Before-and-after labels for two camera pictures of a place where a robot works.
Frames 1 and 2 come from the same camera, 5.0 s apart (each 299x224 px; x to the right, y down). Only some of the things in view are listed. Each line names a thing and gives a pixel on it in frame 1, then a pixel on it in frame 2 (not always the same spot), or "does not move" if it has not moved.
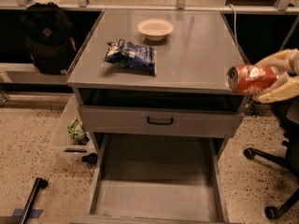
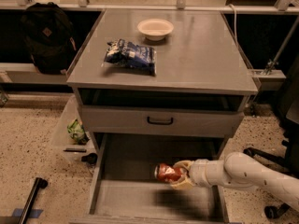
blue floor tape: x=34 y=213 does not move
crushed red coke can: x=249 y=78 -> x=167 y=173
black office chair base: x=288 y=112 does not move
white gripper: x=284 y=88 -> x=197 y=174
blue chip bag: x=141 y=59 does not move
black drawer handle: x=160 y=122 does not move
